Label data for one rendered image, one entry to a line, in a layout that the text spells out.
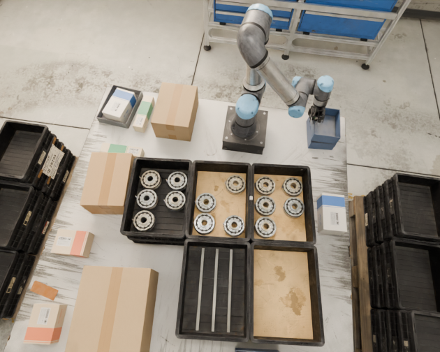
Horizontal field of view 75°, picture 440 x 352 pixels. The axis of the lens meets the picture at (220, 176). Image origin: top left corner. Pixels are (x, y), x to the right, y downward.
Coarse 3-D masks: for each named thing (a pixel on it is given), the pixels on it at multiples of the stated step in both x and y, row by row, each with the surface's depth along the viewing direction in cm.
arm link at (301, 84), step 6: (294, 78) 141; (300, 78) 140; (306, 78) 140; (294, 84) 140; (300, 84) 139; (306, 84) 138; (312, 84) 138; (300, 90) 137; (306, 90) 137; (312, 90) 139
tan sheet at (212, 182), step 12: (204, 180) 152; (216, 180) 153; (204, 192) 150; (216, 192) 150; (228, 204) 147; (240, 204) 147; (216, 216) 145; (228, 216) 145; (240, 216) 145; (216, 228) 142
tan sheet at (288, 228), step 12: (276, 180) 153; (300, 180) 153; (276, 192) 150; (276, 204) 148; (276, 216) 145; (300, 216) 145; (264, 228) 142; (288, 228) 143; (300, 228) 143; (300, 240) 140
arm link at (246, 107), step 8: (240, 96) 150; (248, 96) 150; (256, 96) 152; (240, 104) 148; (248, 104) 148; (256, 104) 148; (240, 112) 149; (248, 112) 148; (256, 112) 150; (240, 120) 154; (248, 120) 153
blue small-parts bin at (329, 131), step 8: (328, 112) 173; (336, 112) 172; (328, 120) 174; (336, 120) 173; (312, 128) 168; (320, 128) 172; (328, 128) 172; (336, 128) 170; (312, 136) 165; (320, 136) 163; (328, 136) 162; (336, 136) 168
